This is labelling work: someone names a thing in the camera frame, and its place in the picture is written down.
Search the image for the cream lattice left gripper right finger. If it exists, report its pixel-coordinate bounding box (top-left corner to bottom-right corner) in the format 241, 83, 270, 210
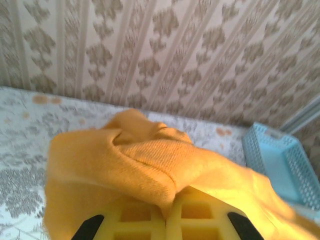
166, 186, 265, 240

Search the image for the cream lattice left gripper left finger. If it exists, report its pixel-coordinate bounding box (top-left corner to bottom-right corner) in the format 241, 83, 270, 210
72, 197, 167, 240

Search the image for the orange t-shirt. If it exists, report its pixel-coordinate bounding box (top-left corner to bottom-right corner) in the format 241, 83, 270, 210
43, 108, 320, 240

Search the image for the light blue plastic basket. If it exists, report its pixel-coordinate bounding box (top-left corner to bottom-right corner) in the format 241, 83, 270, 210
241, 121, 320, 213

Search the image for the floral table cover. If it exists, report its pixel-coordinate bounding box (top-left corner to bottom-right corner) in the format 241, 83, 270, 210
0, 86, 251, 240

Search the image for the aluminium frame post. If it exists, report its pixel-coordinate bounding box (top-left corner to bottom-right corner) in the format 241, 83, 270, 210
279, 94, 320, 133

